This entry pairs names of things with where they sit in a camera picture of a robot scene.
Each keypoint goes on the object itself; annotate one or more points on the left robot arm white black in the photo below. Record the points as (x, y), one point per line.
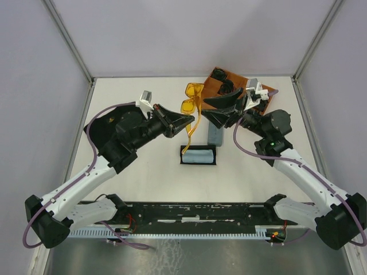
(114, 134)

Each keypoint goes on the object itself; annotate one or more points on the white slotted cable duct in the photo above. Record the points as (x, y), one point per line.
(252, 233)

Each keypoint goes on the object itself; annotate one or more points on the left aluminium frame post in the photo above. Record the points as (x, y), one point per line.
(64, 33)

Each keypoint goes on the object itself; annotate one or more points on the aluminium frame post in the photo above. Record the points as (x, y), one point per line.
(64, 33)
(317, 39)

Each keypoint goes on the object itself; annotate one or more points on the light blue cloth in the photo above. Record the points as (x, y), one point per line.
(198, 156)

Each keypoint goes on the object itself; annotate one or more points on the grey-blue glasses case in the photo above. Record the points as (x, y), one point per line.
(215, 135)

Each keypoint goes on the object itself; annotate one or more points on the right aluminium frame post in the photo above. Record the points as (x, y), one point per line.
(317, 39)

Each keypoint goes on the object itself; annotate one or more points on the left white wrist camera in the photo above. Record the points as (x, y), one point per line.
(144, 102)

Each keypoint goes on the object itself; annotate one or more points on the rolled dark tie top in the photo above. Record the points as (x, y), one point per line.
(219, 74)

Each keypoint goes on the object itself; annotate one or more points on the black folded t-shirt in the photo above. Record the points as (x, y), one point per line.
(103, 127)

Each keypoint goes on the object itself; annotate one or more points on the black glasses case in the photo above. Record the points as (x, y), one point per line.
(199, 147)

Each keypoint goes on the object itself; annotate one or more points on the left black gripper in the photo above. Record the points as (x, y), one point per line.
(170, 129)

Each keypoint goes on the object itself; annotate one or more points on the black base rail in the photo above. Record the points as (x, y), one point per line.
(165, 217)

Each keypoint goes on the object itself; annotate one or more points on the orange sunglasses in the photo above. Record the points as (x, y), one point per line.
(193, 103)

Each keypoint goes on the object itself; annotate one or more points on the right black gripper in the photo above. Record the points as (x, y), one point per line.
(226, 107)

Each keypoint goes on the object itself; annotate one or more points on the rolled dark tie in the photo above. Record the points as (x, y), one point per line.
(219, 74)
(226, 87)

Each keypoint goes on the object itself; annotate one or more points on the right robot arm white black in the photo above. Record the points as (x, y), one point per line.
(337, 217)

